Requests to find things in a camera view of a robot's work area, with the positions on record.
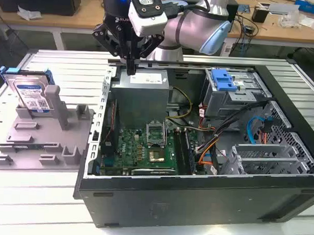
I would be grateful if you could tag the black graphics card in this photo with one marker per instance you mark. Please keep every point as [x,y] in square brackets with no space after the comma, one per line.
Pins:
[152,172]

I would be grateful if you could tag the black speaker box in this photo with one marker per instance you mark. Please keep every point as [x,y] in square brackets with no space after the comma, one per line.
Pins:
[233,11]

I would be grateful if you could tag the large black computer tower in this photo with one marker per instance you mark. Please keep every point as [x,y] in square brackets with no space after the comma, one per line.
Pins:
[34,0]

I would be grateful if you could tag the small black box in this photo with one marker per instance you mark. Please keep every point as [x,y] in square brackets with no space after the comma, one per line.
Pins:
[260,15]

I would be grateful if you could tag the blue plastic drive latch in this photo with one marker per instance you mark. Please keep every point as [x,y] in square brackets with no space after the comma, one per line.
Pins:
[223,82]

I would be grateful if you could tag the grey power supply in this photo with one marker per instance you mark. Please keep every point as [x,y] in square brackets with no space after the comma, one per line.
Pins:
[139,101]

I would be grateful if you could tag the hard disk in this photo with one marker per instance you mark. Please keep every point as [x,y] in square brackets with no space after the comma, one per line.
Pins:
[30,91]

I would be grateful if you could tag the CPU socket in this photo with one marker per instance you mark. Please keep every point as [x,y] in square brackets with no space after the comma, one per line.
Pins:
[156,155]

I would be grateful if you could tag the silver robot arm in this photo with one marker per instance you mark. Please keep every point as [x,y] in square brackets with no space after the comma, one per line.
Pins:
[192,25]

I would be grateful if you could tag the wooden desk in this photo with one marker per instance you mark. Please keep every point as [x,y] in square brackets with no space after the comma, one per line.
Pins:
[85,18]

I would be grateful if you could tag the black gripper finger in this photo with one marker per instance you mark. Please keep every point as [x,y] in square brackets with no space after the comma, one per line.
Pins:
[109,40]
[149,45]

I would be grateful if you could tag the black RAM slot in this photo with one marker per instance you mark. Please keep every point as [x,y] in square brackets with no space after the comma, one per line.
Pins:
[180,152]

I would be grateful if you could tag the metal optical drive cage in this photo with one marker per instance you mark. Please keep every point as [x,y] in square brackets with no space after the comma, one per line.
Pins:
[225,105]

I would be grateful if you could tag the grey parts rack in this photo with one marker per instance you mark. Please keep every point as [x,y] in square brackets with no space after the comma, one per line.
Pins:
[46,133]

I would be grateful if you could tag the green motherboard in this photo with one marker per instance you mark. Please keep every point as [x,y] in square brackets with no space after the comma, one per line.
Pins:
[129,147]

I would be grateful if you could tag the crumpled white plastic bag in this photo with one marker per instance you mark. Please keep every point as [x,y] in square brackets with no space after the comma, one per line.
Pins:
[28,13]

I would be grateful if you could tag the clear plastic bag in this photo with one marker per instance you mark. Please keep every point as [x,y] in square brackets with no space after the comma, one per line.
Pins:
[289,19]

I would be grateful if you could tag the metal disk bay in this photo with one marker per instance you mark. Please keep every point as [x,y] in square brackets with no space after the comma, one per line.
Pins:
[261,165]

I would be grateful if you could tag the RAM stick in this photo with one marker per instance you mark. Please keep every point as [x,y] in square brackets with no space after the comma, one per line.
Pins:
[190,156]
[22,146]

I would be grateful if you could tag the blue cardboard box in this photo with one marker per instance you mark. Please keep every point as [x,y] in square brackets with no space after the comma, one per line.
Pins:
[310,5]

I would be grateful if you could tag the black PC case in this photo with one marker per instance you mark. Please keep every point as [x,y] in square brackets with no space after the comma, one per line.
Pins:
[169,201]

